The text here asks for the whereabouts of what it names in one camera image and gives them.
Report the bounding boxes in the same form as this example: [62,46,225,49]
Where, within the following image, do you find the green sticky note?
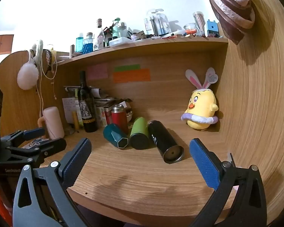
[114,64,141,72]

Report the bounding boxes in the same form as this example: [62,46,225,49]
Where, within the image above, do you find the orange cloth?
[0,189,13,226]

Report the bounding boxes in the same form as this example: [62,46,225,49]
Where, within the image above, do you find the round glass jar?
[184,23,199,37]

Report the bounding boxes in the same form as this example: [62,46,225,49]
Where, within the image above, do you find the dark patterned headband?
[43,49,53,74]

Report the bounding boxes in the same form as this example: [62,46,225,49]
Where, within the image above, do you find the brown pink scarf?
[208,0,258,45]

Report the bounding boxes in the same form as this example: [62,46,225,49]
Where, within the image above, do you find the red thermos cup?
[111,104,129,134]

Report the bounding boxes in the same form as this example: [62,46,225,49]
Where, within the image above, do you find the blue bead bottle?
[83,32,94,52]

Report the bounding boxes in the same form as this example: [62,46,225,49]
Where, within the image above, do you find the clear pen package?
[145,9,169,36]

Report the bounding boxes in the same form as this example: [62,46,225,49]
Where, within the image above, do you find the pink sticky note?
[87,64,109,80]

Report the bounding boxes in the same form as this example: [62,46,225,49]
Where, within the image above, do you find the yellow plush chick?
[181,67,219,131]

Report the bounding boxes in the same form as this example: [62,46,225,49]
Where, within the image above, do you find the white earphone cable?
[37,49,59,121]

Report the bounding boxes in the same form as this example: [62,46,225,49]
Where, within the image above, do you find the teal cup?
[103,123,129,149]

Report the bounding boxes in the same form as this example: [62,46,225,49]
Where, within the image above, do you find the stack of papers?
[64,86,133,114]

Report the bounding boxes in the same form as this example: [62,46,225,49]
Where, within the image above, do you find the wooden desk hutch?
[0,0,284,227]

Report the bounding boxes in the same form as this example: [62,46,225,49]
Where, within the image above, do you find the green pump bottle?
[112,17,121,38]

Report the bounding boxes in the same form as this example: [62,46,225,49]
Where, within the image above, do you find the clear corked bottle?
[96,19,105,50]

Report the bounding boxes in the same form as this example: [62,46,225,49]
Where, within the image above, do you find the black cup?
[148,120,185,164]

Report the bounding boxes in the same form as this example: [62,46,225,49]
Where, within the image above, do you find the yellow tube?
[72,111,80,131]

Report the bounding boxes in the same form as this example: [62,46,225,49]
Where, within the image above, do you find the white note sheet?
[62,97,80,124]

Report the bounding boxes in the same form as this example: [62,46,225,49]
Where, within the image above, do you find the blue liquid bottle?
[76,33,84,53]

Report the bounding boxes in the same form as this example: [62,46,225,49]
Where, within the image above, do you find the brown wooden cabinet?
[0,34,15,57]

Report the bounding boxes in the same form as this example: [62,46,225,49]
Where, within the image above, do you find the tall glass jar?
[193,12,205,37]

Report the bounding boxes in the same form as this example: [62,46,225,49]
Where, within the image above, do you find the white plastic tray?
[108,37,135,48]

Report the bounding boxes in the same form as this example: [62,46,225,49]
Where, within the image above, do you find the orange sticky note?
[113,68,151,83]

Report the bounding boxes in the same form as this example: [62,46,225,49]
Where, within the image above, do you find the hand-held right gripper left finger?
[13,137,93,227]

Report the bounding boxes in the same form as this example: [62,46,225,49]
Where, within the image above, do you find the dark wine bottle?
[77,71,98,133]

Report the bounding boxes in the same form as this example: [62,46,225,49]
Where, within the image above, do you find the red patterned box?
[96,106,113,127]

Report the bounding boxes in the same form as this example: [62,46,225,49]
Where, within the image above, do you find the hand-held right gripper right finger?
[189,138,268,227]

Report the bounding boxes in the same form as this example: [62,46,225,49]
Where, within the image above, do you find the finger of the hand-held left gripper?
[7,137,67,163]
[1,127,46,148]

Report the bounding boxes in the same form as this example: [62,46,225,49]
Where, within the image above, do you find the green cup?
[129,117,150,150]

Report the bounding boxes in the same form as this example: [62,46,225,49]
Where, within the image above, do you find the blue pencil sharpener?
[206,19,219,38]

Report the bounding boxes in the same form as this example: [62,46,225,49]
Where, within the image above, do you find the white blue patterned coaster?
[22,138,50,149]

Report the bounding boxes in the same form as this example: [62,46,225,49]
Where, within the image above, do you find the pink mug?
[39,107,65,140]

